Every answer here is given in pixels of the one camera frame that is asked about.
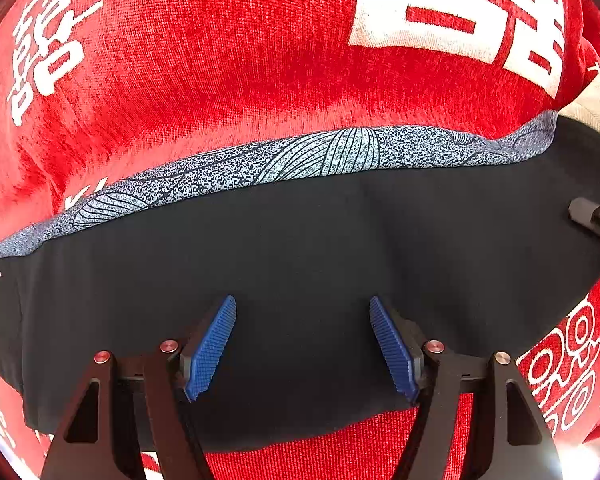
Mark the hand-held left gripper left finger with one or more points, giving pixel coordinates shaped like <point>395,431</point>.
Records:
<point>211,347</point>

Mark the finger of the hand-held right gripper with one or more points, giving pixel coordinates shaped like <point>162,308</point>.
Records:
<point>591,217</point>

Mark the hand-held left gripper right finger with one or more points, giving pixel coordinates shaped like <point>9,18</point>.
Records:
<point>394,347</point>

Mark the black pants patterned blue waistband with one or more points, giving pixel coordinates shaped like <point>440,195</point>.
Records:
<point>300,240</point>

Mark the red printed blanket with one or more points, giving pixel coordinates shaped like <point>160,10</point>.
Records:
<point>230,60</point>

